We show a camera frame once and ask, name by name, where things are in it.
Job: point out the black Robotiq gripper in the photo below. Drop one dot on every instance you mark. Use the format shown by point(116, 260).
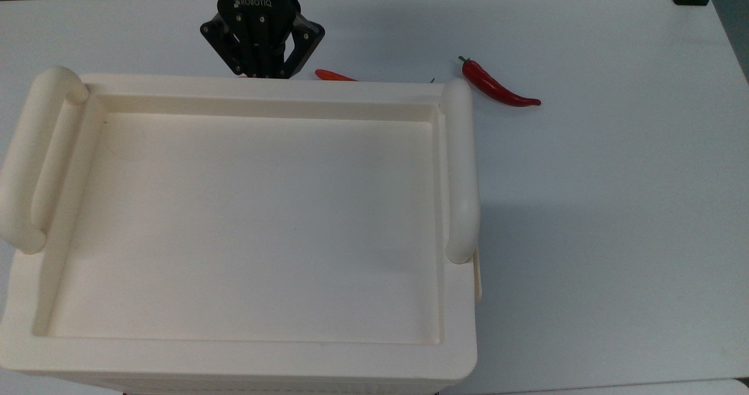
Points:
point(256, 9)

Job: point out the large red chili pepper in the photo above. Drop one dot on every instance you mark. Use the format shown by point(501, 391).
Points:
point(497, 88)

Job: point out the cream plastic cart top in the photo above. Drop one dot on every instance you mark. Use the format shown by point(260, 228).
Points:
point(257, 219)

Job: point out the orange-red chili pepper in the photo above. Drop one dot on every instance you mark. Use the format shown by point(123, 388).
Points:
point(333, 76)

